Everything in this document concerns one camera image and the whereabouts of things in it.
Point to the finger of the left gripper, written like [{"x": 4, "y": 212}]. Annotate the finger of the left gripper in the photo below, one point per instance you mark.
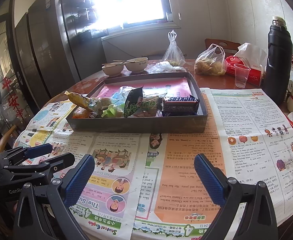
[
  {"x": 45, "y": 168},
  {"x": 21, "y": 154}
]

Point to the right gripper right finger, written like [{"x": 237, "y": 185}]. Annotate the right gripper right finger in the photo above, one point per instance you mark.
[{"x": 258, "y": 219}]

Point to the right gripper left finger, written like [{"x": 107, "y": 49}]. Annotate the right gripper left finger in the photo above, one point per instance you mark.
[{"x": 43, "y": 212}]

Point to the yellow wafer snack pack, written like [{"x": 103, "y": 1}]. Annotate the yellow wafer snack pack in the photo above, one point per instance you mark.
[{"x": 90, "y": 104}]

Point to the yellow pastry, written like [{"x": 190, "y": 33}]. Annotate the yellow pastry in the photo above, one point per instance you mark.
[{"x": 112, "y": 112}]

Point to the green peas snack bag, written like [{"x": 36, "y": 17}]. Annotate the green peas snack bag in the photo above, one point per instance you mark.
[{"x": 138, "y": 105}]

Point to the Snickers bar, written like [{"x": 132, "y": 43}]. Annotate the Snickers bar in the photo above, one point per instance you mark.
[{"x": 187, "y": 104}]

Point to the orange rice cracker pack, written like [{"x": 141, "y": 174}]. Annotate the orange rice cracker pack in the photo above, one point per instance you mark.
[{"x": 81, "y": 113}]

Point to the pork floss cake pack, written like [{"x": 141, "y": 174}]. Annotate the pork floss cake pack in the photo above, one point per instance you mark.
[{"x": 103, "y": 103}]

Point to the clear red-candy bag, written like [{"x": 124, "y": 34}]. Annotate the clear red-candy bag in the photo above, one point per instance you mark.
[{"x": 119, "y": 97}]

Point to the plastic bag of fried snacks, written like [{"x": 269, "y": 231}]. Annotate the plastic bag of fried snacks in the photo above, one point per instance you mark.
[{"x": 211, "y": 61}]

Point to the person's left hand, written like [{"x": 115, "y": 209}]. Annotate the person's left hand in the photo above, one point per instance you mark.
[{"x": 1, "y": 217}]

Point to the left newspaper sheet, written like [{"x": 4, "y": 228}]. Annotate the left newspaper sheet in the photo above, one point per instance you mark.
[{"x": 96, "y": 182}]

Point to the left ceramic bowl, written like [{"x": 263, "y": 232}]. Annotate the left ceramic bowl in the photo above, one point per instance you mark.
[{"x": 112, "y": 69}]

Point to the ceramic bowl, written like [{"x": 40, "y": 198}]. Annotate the ceramic bowl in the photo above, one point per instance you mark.
[
  {"x": 137, "y": 65},
  {"x": 112, "y": 69}
]

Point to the dark cardboard box tray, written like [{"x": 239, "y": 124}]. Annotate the dark cardboard box tray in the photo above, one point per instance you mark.
[{"x": 170, "y": 124}]

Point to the dark refrigerator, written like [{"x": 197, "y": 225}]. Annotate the dark refrigerator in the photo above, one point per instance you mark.
[{"x": 46, "y": 46}]

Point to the right ceramic bowl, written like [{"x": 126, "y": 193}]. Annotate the right ceramic bowl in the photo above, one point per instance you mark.
[{"x": 137, "y": 65}]

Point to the chopsticks pair on bowls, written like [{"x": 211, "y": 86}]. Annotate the chopsticks pair on bowls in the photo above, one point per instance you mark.
[{"x": 121, "y": 62}]

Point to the pink Chinese workbook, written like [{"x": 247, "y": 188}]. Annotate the pink Chinese workbook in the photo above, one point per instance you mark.
[{"x": 169, "y": 86}]

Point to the red tissue pack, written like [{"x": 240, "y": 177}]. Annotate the red tissue pack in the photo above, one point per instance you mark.
[{"x": 251, "y": 56}]

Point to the crumpled clear plastic bag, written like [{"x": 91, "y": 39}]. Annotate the crumpled clear plastic bag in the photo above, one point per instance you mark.
[{"x": 165, "y": 67}]

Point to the clear plastic cup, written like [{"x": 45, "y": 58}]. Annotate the clear plastic cup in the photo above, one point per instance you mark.
[{"x": 241, "y": 75}]

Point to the black thermos bottle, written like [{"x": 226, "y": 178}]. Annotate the black thermos bottle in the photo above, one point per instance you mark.
[{"x": 278, "y": 65}]

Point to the tall tied plastic bag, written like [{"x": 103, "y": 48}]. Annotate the tall tied plastic bag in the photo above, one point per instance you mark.
[{"x": 173, "y": 54}]

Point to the window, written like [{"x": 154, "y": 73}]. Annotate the window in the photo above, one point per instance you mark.
[{"x": 122, "y": 17}]

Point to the wooden chair back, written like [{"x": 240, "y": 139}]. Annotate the wooden chair back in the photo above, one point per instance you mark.
[{"x": 229, "y": 47}]

